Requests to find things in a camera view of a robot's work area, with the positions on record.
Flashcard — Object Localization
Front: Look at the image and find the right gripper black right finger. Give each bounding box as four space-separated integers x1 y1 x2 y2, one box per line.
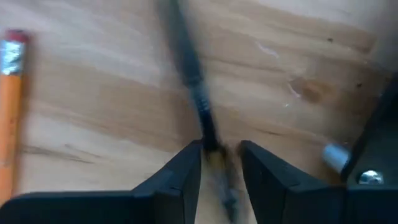
239 139 398 224

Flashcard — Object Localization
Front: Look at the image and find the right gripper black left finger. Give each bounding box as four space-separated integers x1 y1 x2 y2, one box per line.
0 139 203 224

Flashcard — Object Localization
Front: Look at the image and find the orange pencil with eraser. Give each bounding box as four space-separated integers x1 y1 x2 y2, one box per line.
0 29 30 205

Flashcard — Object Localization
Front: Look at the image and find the black pen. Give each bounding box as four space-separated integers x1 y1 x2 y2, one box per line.
158 0 240 223

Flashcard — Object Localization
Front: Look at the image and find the silver metal cylinder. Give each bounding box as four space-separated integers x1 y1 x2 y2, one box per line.
322 142 351 174

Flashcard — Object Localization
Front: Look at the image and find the silver bolt head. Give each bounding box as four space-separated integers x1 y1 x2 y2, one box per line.
358 169 384 185

